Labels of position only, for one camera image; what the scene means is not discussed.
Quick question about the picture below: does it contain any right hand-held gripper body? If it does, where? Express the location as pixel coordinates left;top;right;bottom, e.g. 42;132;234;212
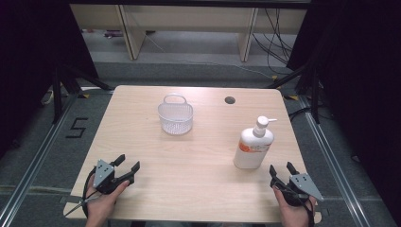
276;172;325;208

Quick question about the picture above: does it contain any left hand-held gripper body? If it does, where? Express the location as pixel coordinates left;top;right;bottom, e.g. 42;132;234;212
92;159;127;195

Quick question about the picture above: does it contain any person's right hand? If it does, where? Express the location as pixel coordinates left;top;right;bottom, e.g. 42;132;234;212
271;184;318;227

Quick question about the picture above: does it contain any person's left hand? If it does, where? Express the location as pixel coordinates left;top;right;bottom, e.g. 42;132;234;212
84;179;131;227

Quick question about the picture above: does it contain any white pump bottle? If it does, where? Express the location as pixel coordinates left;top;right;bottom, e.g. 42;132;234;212
233;115;278;170

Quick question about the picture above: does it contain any white plastic basket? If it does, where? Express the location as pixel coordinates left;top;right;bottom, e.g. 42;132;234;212
157;93;194;136

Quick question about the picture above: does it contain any black metal stand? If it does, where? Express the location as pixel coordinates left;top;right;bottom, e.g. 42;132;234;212
51;61;113;125
265;61;322;125

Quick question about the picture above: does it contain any black curtain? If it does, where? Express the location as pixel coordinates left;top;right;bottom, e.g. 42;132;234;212
286;0;401;218
0;0;99;159

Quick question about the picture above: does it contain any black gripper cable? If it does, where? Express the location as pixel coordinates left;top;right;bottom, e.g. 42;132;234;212
81;166;98;219
277;185;316;227

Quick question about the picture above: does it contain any metal floor rail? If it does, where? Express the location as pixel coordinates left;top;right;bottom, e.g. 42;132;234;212
297;95;373;227
0;94;80;227

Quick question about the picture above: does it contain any thin grey cable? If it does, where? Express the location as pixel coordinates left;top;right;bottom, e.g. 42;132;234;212
63;196;99;218

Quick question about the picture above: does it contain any black floor cable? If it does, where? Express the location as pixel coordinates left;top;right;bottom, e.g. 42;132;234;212
288;106;335;123

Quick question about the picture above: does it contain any bundle of black cables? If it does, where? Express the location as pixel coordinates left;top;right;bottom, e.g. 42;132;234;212
251;8;296;76

